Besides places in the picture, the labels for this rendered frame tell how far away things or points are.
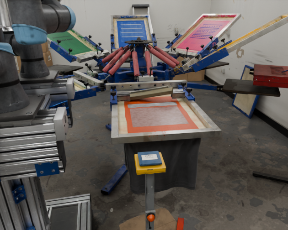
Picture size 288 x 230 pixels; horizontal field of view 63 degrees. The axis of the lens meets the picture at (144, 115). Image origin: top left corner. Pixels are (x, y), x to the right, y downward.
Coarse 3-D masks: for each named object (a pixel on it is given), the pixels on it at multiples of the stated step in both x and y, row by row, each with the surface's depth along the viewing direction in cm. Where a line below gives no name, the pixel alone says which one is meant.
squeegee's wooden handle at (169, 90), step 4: (168, 88) 176; (172, 88) 176; (140, 92) 182; (144, 92) 180; (148, 92) 178; (152, 92) 177; (156, 92) 175; (160, 92) 173; (164, 92) 173; (168, 92) 172; (172, 92) 173; (132, 96) 179; (136, 96) 178; (140, 96) 177; (144, 96) 177; (148, 96) 176; (152, 96) 176
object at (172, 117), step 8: (168, 96) 190; (160, 112) 159; (168, 112) 159; (176, 112) 159; (184, 112) 159; (160, 120) 147; (168, 120) 147; (176, 120) 147; (184, 120) 146; (168, 128) 137; (176, 128) 137; (184, 128) 137; (192, 128) 137
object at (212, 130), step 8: (192, 104) 163; (112, 112) 151; (200, 112) 149; (112, 120) 140; (208, 120) 138; (112, 128) 130; (208, 128) 128; (216, 128) 128; (112, 136) 121; (120, 136) 121; (128, 136) 121; (136, 136) 122; (144, 136) 122; (152, 136) 123; (160, 136) 123; (168, 136) 124; (176, 136) 124; (184, 136) 125; (192, 136) 126; (200, 136) 126; (208, 136) 127; (216, 136) 127
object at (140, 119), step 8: (128, 104) 175; (128, 112) 160; (136, 112) 160; (144, 112) 160; (152, 112) 160; (128, 120) 148; (136, 120) 148; (144, 120) 147; (152, 120) 147; (128, 128) 138; (136, 128) 138; (144, 128) 137; (152, 128) 137; (160, 128) 137
